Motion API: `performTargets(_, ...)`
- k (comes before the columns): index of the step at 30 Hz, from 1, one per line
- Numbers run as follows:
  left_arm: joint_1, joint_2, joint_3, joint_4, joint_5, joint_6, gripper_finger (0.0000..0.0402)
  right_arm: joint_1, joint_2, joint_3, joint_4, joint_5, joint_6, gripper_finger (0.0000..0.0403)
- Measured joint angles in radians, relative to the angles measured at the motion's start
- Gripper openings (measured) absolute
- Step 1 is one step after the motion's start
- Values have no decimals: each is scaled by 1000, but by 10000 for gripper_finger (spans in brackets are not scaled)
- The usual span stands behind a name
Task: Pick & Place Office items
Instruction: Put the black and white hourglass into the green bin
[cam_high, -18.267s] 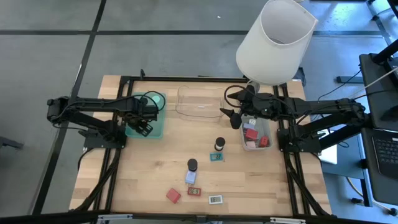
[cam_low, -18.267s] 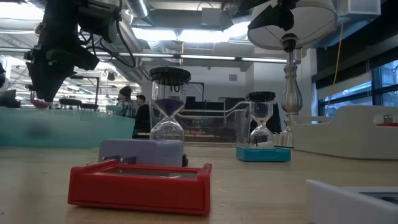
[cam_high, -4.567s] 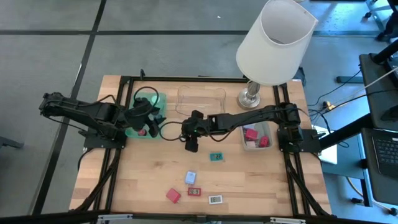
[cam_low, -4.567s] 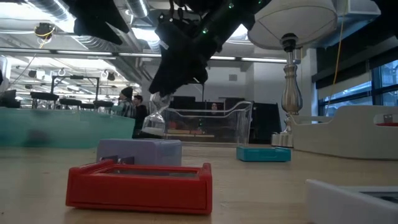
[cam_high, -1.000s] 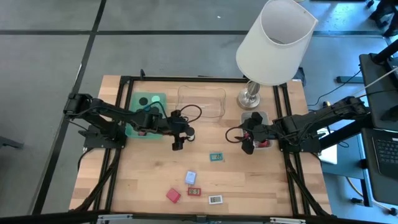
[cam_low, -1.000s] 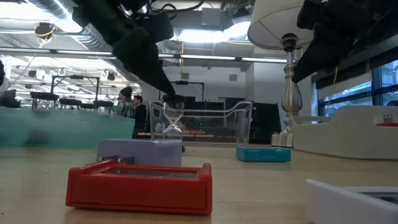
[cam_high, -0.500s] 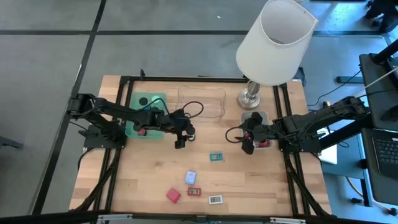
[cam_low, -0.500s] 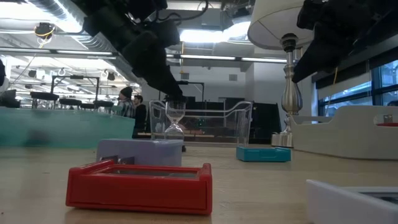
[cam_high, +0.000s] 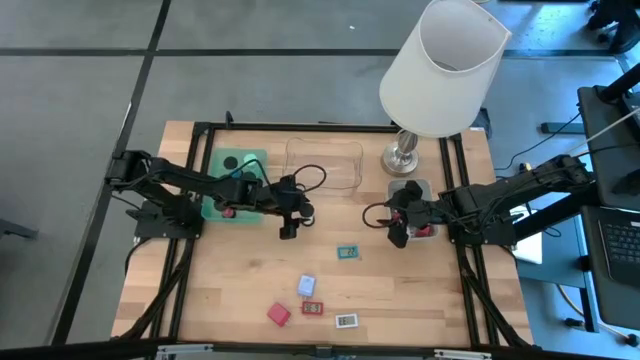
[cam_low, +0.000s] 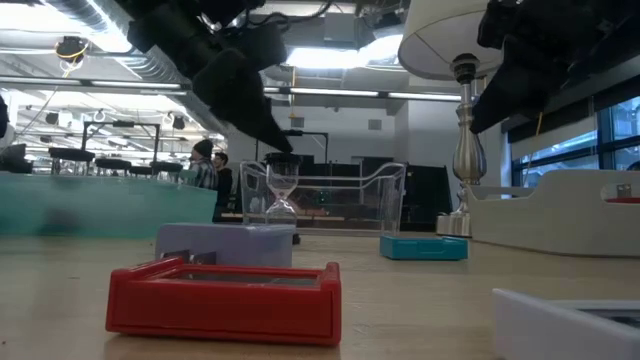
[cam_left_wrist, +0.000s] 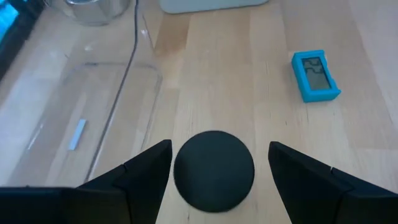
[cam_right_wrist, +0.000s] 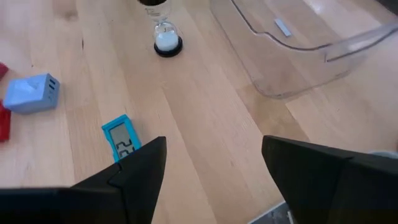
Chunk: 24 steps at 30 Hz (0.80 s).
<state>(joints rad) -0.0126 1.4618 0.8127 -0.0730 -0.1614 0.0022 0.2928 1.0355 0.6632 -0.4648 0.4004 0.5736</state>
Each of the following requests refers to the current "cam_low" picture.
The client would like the black background rig frame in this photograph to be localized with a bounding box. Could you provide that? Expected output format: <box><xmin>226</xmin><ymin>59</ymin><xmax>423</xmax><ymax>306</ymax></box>
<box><xmin>255</xmin><ymin>129</ymin><xmax>330</xmax><ymax>164</ymax></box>
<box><xmin>78</xmin><ymin>120</ymin><xmax>162</xmax><ymax>176</ymax></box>

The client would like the white plastic bin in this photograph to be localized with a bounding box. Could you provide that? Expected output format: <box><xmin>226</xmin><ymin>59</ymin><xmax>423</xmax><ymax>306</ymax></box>
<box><xmin>467</xmin><ymin>168</ymin><xmax>640</xmax><ymax>258</ymax></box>

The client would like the clear plastic bin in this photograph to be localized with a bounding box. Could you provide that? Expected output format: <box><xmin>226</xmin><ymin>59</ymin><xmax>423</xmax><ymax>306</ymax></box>
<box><xmin>239</xmin><ymin>160</ymin><xmax>407</xmax><ymax>237</ymax></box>

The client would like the black cabinet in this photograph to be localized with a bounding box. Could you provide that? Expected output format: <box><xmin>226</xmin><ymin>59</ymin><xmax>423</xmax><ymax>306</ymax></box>
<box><xmin>402</xmin><ymin>164</ymin><xmax>454</xmax><ymax>234</ymax></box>

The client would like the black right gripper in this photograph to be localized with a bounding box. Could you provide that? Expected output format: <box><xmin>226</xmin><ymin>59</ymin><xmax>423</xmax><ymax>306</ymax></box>
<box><xmin>469</xmin><ymin>0</ymin><xmax>616</xmax><ymax>135</ymax></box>

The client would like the grey ceiling duct unit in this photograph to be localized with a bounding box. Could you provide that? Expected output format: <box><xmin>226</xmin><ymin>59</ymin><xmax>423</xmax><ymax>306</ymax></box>
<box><xmin>322</xmin><ymin>12</ymin><xmax>361</xmax><ymax>49</ymax></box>

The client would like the overhead bar with light strips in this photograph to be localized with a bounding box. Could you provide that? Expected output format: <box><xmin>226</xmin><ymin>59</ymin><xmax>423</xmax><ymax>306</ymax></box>
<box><xmin>0</xmin><ymin>75</ymin><xmax>464</xmax><ymax>101</ymax></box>

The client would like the person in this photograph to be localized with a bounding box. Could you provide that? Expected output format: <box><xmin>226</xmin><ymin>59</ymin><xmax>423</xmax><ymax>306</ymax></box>
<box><xmin>212</xmin><ymin>151</ymin><xmax>236</xmax><ymax>224</ymax></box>
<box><xmin>187</xmin><ymin>138</ymin><xmax>220</xmax><ymax>190</ymax></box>

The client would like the dark background monitor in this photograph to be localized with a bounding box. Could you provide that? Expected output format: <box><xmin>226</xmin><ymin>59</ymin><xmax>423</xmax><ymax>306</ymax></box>
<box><xmin>0</xmin><ymin>143</ymin><xmax>34</xmax><ymax>175</ymax></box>

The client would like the lavender USB wall charger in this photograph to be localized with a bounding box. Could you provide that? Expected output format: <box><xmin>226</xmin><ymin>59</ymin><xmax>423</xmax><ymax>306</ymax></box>
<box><xmin>154</xmin><ymin>222</ymin><xmax>297</xmax><ymax>269</ymax></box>

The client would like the teal rectangular tray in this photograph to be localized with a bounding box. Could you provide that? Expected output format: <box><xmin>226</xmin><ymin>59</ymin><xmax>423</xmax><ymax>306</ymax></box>
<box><xmin>378</xmin><ymin>234</ymin><xmax>470</xmax><ymax>262</ymax></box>

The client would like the dark-framed window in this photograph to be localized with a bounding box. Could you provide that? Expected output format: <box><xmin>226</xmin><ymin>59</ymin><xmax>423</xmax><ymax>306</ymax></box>
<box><xmin>509</xmin><ymin>94</ymin><xmax>640</xmax><ymax>189</ymax></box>

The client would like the black-capped orange sand hourglass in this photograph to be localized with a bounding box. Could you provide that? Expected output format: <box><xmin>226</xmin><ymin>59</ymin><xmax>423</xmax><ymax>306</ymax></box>
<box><xmin>263</xmin><ymin>151</ymin><xmax>303</xmax><ymax>226</ymax></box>

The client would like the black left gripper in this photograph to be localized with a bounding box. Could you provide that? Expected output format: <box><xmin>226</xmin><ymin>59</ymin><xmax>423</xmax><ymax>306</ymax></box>
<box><xmin>127</xmin><ymin>0</ymin><xmax>294</xmax><ymax>154</ymax></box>

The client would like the red rectangular tray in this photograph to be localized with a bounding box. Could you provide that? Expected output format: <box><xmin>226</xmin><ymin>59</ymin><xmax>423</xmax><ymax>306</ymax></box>
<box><xmin>104</xmin><ymin>255</ymin><xmax>344</xmax><ymax>347</ymax></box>

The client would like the teal translucent plastic tray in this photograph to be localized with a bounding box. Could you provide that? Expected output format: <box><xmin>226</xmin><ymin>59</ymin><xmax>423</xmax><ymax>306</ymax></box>
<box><xmin>0</xmin><ymin>172</ymin><xmax>219</xmax><ymax>239</ymax></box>

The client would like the silver table lamp white shade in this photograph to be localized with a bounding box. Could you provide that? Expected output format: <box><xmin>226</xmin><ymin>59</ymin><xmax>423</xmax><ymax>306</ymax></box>
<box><xmin>397</xmin><ymin>0</ymin><xmax>506</xmax><ymax>239</ymax></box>

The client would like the black ceiling device yellow cable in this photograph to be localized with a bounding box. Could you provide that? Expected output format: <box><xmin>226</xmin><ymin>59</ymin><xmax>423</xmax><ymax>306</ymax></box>
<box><xmin>54</xmin><ymin>35</ymin><xmax>90</xmax><ymax>64</ymax></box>

